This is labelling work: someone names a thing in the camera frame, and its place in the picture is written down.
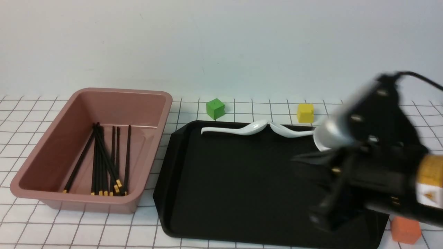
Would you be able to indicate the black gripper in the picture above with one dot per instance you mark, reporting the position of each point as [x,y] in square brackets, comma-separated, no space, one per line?
[377,172]

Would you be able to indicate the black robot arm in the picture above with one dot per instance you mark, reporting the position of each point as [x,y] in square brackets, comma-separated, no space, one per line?
[429,182]

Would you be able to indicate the white ceramic spoon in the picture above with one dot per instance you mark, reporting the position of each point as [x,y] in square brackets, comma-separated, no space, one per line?
[250,129]
[288,133]

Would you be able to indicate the yellow foam cube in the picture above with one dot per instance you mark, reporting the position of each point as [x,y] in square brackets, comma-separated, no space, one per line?
[305,113]

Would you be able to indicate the orange foam cube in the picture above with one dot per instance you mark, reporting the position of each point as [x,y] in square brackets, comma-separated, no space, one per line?
[406,231]

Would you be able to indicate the black plastic tray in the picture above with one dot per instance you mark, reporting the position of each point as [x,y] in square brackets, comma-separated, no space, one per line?
[218,186]

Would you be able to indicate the green foam cube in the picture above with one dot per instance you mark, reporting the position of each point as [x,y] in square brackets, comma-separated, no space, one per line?
[215,109]

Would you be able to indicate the black chopstick gold tip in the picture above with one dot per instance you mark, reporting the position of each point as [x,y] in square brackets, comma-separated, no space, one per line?
[99,190]
[114,178]
[111,191]
[104,181]
[127,163]
[94,188]
[78,164]

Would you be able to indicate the pink plastic bin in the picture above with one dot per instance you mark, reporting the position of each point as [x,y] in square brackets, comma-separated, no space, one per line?
[47,168]

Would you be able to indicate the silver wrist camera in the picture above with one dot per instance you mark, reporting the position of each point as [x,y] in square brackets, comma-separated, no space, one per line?
[335,131]

